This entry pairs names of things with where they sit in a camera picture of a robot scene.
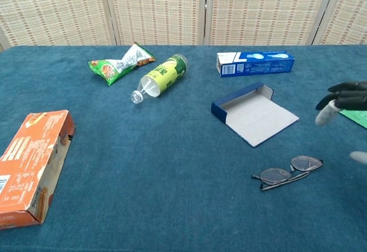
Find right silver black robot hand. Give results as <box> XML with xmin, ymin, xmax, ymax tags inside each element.
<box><xmin>315</xmin><ymin>81</ymin><xmax>367</xmax><ymax>164</ymax></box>

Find blue glasses box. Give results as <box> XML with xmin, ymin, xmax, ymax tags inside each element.
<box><xmin>211</xmin><ymin>81</ymin><xmax>300</xmax><ymax>148</ymax></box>

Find black frame eyeglasses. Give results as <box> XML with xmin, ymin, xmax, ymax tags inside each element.
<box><xmin>251</xmin><ymin>155</ymin><xmax>325</xmax><ymax>192</ymax></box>

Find blue white toothpaste box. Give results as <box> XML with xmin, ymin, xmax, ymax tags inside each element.
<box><xmin>216</xmin><ymin>50</ymin><xmax>296</xmax><ymax>78</ymax></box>

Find orange cardboard box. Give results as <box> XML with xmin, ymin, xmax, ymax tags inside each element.
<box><xmin>0</xmin><ymin>109</ymin><xmax>76</xmax><ymax>230</ymax></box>

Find woven bamboo screen panel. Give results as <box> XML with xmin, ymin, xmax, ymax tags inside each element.
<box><xmin>312</xmin><ymin>0</ymin><xmax>367</xmax><ymax>46</ymax></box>
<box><xmin>103</xmin><ymin>0</ymin><xmax>207</xmax><ymax>46</ymax></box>
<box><xmin>205</xmin><ymin>0</ymin><xmax>339</xmax><ymax>46</ymax></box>
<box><xmin>0</xmin><ymin>0</ymin><xmax>111</xmax><ymax>51</ymax></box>

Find clear bottle green label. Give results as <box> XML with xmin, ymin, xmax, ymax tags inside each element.
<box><xmin>130</xmin><ymin>53</ymin><xmax>189</xmax><ymax>105</ymax></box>

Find blue table cloth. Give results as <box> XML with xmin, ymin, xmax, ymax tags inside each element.
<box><xmin>0</xmin><ymin>45</ymin><xmax>367</xmax><ymax>252</ymax></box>

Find green snack bag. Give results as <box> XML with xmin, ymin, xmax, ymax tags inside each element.
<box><xmin>88</xmin><ymin>42</ymin><xmax>157</xmax><ymax>87</ymax></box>

